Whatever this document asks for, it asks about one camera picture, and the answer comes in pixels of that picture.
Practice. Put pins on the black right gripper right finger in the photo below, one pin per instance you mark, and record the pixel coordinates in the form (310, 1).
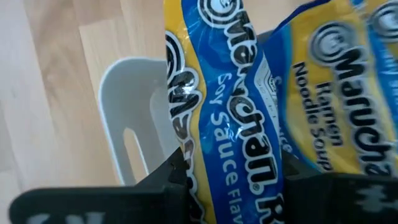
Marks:
(323, 199)

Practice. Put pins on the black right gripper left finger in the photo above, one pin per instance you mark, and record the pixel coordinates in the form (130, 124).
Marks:
(161, 199)

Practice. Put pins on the blue Maruchan ramen packet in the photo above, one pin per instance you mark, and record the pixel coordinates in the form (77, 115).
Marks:
(388, 62)
(314, 109)
(239, 130)
(182, 96)

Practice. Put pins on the white plastic bin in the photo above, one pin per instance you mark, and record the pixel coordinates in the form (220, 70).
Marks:
(130, 93)

